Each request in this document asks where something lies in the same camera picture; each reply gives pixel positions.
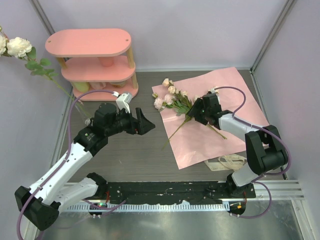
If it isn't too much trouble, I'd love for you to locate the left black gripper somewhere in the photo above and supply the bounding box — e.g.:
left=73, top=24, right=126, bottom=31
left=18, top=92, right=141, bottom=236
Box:
left=105, top=106, right=155, bottom=137

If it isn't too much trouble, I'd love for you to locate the pink flower bouquet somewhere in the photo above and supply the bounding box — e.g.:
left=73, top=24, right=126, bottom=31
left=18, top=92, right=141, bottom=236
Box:
left=151, top=77, right=228, bottom=151

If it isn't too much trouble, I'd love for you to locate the purple pink wrapping paper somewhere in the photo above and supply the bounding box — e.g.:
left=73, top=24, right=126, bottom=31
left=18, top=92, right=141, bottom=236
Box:
left=148, top=67, right=269, bottom=170

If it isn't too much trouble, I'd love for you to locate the cream printed ribbon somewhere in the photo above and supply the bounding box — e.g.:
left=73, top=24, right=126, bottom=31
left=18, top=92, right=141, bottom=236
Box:
left=204, top=154, right=247, bottom=172

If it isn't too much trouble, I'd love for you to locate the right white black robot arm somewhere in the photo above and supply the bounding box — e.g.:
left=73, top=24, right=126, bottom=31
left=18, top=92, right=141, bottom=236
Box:
left=186, top=93, right=289, bottom=198

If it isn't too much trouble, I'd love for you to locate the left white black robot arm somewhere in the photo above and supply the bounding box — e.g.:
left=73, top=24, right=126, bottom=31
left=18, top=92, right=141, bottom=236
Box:
left=14, top=103, right=155, bottom=231

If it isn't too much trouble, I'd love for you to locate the clear glass vase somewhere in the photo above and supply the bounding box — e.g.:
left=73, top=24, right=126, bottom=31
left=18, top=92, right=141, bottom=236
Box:
left=74, top=100, right=94, bottom=126

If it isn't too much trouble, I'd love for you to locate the orange patterned bowl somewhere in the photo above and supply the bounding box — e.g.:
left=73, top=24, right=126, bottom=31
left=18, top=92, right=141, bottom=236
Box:
left=110, top=80, right=127, bottom=88

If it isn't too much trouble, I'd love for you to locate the pink mug on shelf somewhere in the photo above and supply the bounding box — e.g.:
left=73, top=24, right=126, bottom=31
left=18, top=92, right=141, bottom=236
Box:
left=89, top=82, right=106, bottom=90

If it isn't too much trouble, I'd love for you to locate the yellow green cup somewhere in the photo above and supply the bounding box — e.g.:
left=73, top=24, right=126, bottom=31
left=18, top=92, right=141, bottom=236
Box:
left=72, top=82, right=90, bottom=93

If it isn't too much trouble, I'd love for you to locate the pink cup on shelf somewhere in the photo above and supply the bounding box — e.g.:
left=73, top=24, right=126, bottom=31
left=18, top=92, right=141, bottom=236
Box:
left=98, top=57, right=114, bottom=67

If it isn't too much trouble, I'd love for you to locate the pink three-tier shelf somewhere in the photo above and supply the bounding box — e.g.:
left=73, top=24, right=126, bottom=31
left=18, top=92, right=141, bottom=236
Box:
left=45, top=28, right=139, bottom=102

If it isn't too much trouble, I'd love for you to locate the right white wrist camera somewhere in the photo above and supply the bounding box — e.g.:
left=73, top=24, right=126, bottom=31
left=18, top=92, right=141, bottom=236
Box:
left=207, top=86, right=219, bottom=95

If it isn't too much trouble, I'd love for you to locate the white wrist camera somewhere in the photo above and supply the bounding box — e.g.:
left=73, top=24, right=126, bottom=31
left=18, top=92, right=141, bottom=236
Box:
left=112, top=91, right=133, bottom=114
left=207, top=86, right=219, bottom=95

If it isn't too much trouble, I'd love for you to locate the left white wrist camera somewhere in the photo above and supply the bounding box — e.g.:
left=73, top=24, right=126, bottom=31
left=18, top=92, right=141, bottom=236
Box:
left=112, top=91, right=133, bottom=114

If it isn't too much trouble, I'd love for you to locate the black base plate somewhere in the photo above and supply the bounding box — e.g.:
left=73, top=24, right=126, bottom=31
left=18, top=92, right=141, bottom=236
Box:
left=103, top=181, right=256, bottom=205

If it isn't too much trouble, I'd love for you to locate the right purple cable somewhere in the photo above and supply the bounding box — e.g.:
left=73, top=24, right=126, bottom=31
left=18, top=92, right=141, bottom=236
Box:
left=212, top=86, right=293, bottom=220

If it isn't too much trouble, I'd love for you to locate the aluminium frame rail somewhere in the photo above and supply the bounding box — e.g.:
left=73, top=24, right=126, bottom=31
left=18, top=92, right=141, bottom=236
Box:
left=62, top=180, right=304, bottom=215

